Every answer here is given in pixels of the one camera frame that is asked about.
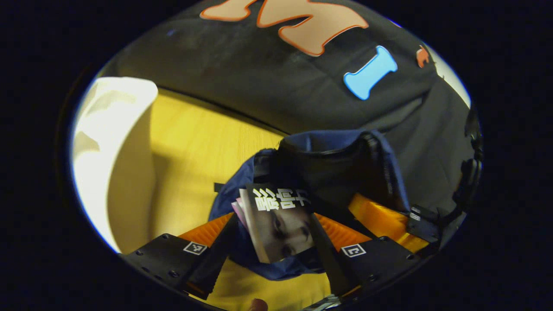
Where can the dark face cover book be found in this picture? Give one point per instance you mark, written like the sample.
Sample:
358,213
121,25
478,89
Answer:
281,229

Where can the blue schoolbag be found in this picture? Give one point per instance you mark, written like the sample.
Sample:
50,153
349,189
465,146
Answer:
332,172

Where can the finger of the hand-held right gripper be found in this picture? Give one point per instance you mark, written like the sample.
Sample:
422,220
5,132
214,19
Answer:
380,216

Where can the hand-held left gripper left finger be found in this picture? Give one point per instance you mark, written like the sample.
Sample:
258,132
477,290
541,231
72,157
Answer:
216,265

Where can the pink book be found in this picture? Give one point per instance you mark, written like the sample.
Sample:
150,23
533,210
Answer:
239,211

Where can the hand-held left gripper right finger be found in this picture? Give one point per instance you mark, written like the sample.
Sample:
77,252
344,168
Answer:
332,263

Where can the black backdrop cloth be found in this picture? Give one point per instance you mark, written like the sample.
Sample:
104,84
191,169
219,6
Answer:
259,77

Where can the white plastic bookshelf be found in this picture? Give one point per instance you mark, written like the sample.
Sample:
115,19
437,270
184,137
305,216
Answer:
112,151

